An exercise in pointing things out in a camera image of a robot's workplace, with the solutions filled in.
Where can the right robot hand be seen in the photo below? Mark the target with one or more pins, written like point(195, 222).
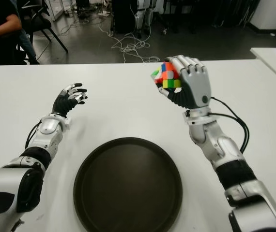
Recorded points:
point(196, 82)

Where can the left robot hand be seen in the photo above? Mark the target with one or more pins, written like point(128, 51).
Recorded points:
point(63, 102)

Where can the multicoloured Rubik's cube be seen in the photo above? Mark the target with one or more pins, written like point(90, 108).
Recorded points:
point(168, 77)

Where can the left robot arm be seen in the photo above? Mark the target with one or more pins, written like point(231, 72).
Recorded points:
point(4, 183)

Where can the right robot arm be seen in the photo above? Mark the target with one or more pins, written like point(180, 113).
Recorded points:
point(222, 145)

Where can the dark brown round plate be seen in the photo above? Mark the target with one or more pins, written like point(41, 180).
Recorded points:
point(128, 188)

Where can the small white floor object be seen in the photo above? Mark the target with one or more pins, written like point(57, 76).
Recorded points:
point(165, 31)

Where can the black swivel chair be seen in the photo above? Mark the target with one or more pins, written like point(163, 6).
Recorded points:
point(20, 54)

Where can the black wheeled rack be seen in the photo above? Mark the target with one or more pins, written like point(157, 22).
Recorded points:
point(176, 14)

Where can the white side table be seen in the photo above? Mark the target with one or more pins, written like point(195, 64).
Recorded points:
point(273, 60)

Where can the white power strip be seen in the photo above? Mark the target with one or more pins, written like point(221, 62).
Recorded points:
point(111, 33)

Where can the white humanoid robot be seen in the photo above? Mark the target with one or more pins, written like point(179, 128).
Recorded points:
point(140, 14)

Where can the white cabinet with black base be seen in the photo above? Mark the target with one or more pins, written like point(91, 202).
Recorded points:
point(271, 14)

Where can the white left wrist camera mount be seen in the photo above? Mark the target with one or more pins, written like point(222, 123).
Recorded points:
point(67, 123)

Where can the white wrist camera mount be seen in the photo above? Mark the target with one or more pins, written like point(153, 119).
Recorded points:
point(67, 123)
point(187, 118)

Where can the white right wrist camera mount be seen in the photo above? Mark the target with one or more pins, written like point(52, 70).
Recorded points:
point(187, 118)

